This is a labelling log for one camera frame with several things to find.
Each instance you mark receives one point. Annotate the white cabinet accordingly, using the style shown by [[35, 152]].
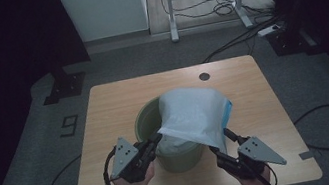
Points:
[[104, 8]]

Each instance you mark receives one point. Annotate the black metal stand base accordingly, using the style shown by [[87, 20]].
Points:
[[66, 85], [289, 42]]

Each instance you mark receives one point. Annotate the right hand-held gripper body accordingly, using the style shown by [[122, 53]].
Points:
[[258, 152]]

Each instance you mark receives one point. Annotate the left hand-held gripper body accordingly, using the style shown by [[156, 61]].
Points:
[[124, 156]]

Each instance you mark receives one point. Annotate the white power strip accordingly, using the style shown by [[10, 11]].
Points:
[[267, 31]]

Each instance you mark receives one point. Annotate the green plastic trash bin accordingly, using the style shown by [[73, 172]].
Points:
[[181, 162]]

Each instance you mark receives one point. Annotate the dark round table grommet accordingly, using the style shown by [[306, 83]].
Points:
[[204, 76]]

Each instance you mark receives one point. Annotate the white trash bag blue band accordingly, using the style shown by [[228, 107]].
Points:
[[189, 112]]

